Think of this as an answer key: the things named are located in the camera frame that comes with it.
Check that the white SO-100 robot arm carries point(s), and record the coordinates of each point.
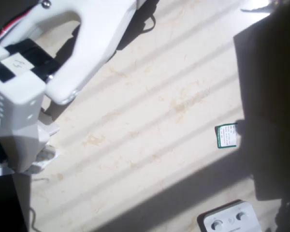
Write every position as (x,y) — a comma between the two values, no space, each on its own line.
(96,48)

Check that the black block beside arm base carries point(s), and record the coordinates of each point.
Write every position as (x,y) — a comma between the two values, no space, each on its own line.
(4,205)

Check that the green-bordered white label card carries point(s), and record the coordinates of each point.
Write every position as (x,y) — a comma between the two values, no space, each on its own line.
(226,137)

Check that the large flat black object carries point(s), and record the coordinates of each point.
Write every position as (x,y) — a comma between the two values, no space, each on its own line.
(268,108)

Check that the white device with two knobs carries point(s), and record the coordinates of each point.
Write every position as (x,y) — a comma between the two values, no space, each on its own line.
(222,212)

